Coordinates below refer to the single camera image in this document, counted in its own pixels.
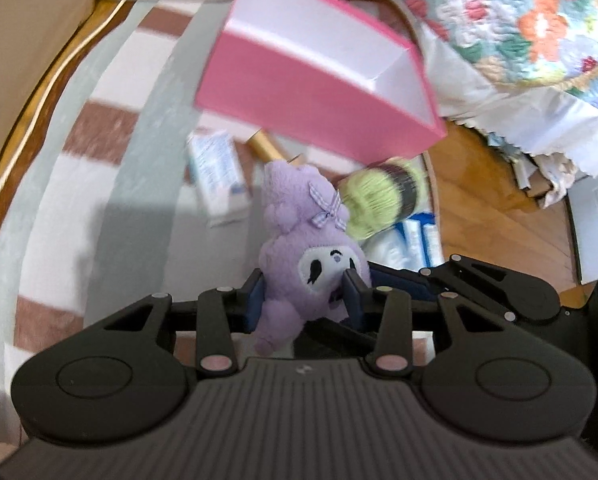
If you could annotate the green yarn ball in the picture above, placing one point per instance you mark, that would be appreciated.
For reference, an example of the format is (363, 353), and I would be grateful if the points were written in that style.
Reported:
(382, 195)

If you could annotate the penguin pattern rug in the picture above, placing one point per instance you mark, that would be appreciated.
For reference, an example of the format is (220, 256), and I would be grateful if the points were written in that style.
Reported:
(107, 213)

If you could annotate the pink cardboard box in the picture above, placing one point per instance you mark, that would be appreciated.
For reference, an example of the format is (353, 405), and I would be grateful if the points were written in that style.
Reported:
(325, 73)

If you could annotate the blue wet wipes pack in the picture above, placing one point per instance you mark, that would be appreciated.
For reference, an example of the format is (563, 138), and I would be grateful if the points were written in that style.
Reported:
(411, 244)

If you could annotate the small white blue box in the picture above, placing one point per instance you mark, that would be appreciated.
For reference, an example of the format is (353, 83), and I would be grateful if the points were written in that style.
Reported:
(217, 176)

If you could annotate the papers under bed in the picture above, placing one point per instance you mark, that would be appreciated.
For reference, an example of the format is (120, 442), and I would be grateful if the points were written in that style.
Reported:
(543, 178)

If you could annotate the foundation bottle gold cap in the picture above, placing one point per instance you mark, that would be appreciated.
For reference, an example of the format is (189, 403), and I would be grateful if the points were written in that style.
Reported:
(264, 147)

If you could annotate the purple plush toy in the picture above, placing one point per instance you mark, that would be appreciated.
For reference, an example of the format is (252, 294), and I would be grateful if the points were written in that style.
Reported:
(307, 253)

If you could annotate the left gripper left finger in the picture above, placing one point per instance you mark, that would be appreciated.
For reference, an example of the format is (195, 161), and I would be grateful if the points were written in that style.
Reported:
(221, 313)

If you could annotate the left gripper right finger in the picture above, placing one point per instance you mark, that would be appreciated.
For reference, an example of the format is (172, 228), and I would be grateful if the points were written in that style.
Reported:
(385, 311)

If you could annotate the floral quilt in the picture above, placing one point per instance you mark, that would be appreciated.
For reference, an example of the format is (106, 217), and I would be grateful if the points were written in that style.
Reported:
(526, 43)

